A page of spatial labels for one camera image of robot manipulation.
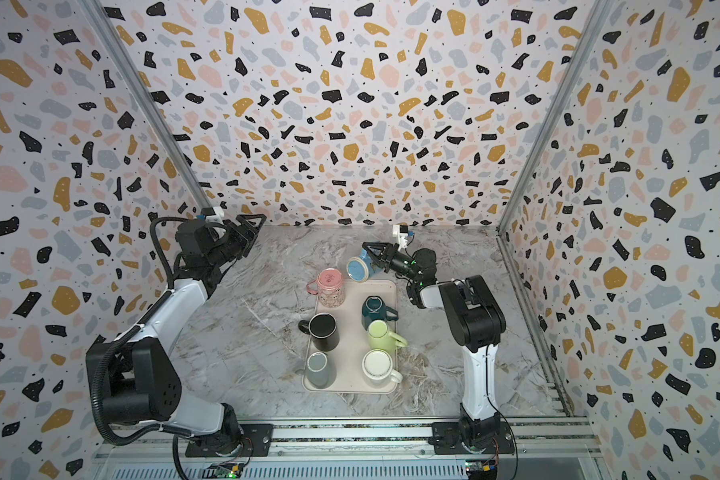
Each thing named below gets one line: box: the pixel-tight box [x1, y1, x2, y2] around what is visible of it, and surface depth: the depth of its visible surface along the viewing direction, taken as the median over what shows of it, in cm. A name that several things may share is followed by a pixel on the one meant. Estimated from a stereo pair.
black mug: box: [298, 312, 340, 352], surface depth 87 cm
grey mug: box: [295, 352, 337, 389], surface depth 79 cm
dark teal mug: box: [362, 295, 399, 331], surface depth 89 cm
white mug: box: [361, 348, 403, 385], surface depth 81 cm
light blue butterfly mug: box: [346, 248, 383, 283], surface depth 89 cm
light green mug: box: [368, 319, 408, 358], surface depth 85 cm
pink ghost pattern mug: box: [306, 267, 345, 309], surface depth 94 cm
